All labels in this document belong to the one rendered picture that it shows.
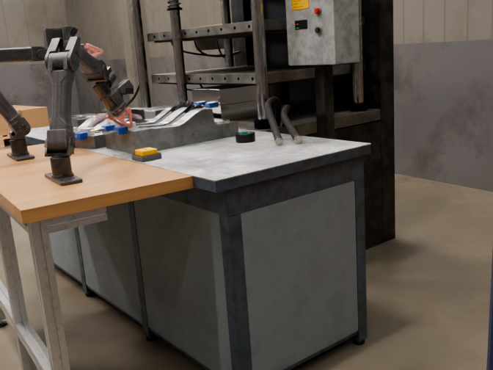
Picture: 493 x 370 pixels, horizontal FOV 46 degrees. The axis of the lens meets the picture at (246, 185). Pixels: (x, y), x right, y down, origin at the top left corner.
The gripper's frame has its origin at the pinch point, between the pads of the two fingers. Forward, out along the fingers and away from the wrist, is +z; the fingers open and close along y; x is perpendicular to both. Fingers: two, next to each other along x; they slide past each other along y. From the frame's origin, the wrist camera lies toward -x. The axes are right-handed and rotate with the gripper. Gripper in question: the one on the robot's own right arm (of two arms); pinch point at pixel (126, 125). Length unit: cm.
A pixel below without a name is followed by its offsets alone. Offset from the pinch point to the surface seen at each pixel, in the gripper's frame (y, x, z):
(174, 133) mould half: -8.1, -11.8, 12.6
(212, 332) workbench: -54, 37, 57
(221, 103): 46, -68, 41
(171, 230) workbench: -32.5, 20.8, 29.1
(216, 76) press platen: 49, -75, 29
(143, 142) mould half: -8.0, 1.3, 6.5
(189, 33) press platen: 71, -87, 9
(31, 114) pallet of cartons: 664, -128, 131
